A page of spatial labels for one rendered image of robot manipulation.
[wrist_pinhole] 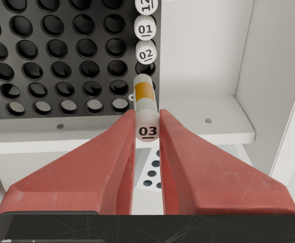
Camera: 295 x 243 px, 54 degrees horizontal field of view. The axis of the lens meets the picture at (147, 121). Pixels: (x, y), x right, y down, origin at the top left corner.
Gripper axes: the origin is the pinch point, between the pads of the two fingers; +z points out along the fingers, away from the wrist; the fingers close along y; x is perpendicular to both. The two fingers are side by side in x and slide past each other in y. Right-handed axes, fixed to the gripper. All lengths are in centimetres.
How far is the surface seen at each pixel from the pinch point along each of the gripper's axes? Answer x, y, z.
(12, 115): 4.0, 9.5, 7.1
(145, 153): 18.5, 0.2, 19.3
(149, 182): 23.4, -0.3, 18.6
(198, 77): 4.8, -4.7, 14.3
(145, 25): -2.5, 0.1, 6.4
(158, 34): -1.5, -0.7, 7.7
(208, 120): 6.7, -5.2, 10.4
